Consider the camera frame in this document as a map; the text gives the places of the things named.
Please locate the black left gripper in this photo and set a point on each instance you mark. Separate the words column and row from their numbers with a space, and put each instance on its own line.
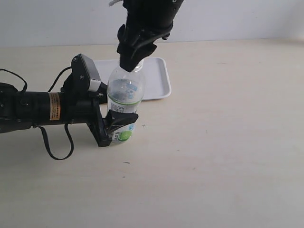
column 84, row 108

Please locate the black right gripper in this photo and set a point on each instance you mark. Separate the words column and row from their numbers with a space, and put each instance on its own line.
column 137, row 36

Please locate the clear plastic drink bottle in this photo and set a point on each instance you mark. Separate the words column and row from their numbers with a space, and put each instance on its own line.
column 125, row 90

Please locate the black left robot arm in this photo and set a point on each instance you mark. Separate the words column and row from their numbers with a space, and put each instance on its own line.
column 21, row 110

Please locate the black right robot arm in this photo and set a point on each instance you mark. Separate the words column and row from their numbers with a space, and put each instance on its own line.
column 153, row 8

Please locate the white plastic tray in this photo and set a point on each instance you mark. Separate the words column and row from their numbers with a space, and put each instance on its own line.
column 154, row 69

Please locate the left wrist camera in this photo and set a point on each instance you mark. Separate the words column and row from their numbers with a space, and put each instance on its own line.
column 85, row 74

